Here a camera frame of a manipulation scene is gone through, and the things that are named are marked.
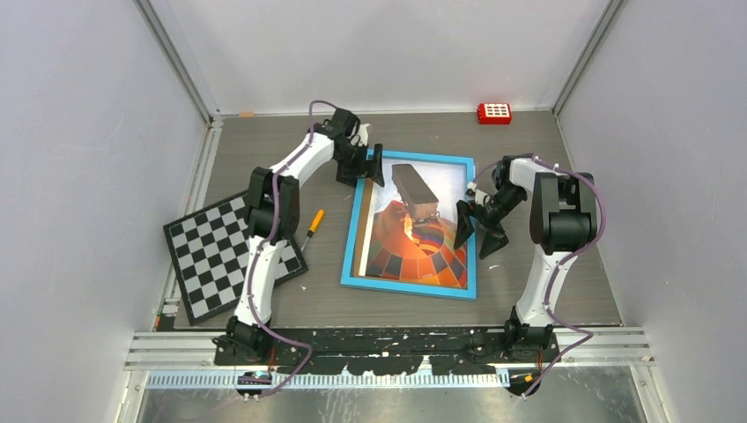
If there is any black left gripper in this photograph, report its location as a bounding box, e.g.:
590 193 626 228
337 144 386 190

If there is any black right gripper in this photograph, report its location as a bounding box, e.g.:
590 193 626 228
454 186 526 259

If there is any orange handled screwdriver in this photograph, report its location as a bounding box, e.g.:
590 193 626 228
300 209 325 250

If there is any hot air balloon photo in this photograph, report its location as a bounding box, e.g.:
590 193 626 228
365 159 469 292

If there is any blue picture frame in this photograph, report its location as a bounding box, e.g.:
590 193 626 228
341 151 477 300

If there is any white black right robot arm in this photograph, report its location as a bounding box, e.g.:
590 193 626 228
454 153 600 362

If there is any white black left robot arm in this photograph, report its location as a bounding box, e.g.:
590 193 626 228
213 108 385 366

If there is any red toy brick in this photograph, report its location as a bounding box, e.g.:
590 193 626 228
477 102 513 125

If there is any black white chessboard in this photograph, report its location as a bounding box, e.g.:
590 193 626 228
162 190 309 326

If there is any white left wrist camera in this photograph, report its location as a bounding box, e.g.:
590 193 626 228
350 123 371 148

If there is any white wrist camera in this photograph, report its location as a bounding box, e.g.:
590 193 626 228
466 181 492 206
350 123 371 148

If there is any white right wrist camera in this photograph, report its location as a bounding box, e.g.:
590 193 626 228
466 181 492 206

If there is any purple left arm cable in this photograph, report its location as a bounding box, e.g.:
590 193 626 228
245 100 316 404

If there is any aluminium front rail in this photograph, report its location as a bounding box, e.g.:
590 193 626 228
125 327 655 390

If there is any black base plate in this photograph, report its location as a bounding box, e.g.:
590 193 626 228
212 327 559 375

